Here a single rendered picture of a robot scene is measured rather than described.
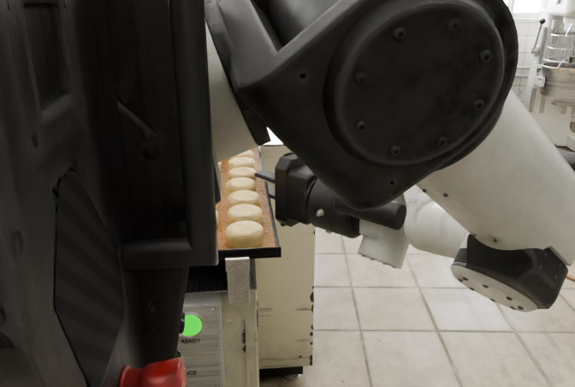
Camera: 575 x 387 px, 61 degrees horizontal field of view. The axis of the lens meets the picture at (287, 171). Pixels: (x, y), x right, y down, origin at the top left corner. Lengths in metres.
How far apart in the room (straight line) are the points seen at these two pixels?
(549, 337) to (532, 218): 1.81
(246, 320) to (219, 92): 0.50
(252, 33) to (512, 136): 0.17
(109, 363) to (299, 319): 1.39
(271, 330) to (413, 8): 1.44
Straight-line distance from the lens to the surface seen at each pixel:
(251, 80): 0.21
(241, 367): 0.75
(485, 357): 1.99
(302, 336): 1.62
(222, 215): 0.74
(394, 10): 0.20
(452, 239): 0.56
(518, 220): 0.37
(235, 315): 0.70
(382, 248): 0.68
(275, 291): 1.51
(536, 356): 2.07
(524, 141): 0.34
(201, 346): 0.69
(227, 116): 0.25
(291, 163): 0.77
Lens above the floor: 1.21
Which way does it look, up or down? 20 degrees down
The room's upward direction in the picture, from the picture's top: straight up
